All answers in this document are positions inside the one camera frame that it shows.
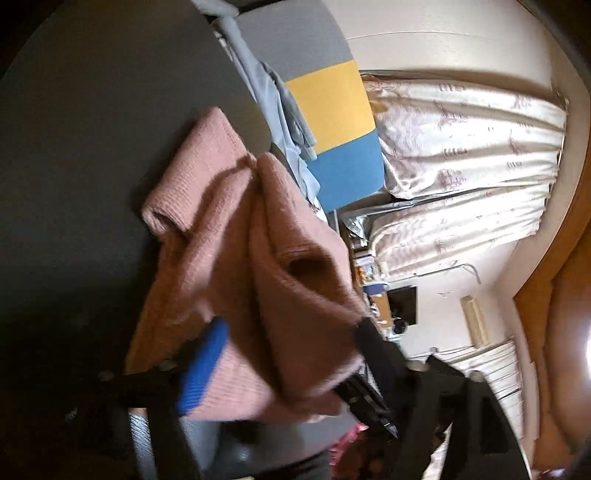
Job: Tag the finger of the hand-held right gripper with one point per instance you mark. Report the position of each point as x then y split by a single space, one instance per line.
364 404

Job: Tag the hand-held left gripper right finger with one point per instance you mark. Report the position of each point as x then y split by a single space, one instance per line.
376 350

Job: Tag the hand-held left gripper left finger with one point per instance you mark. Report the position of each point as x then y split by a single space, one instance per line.
205 364

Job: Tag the pink knit sweater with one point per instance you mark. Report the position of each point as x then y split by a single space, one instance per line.
240 258

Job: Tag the magenta fuzzy garment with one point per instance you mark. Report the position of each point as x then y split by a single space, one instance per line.
348 445

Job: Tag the black monitor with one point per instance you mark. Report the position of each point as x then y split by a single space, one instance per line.
402 305

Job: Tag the cluttered wooden desk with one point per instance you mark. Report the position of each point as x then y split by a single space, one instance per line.
369 277

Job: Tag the cream patterned curtain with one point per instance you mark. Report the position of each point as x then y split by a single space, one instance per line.
461 161
498 378

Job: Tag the wooden wardrobe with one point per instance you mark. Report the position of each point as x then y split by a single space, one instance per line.
558 323

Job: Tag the grey yellow blue sofa backrest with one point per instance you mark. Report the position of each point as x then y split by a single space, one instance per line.
332 106

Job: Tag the grey hoodie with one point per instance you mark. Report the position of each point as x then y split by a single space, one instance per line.
277 101

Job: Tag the beige wall box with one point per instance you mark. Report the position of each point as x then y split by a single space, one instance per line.
475 321

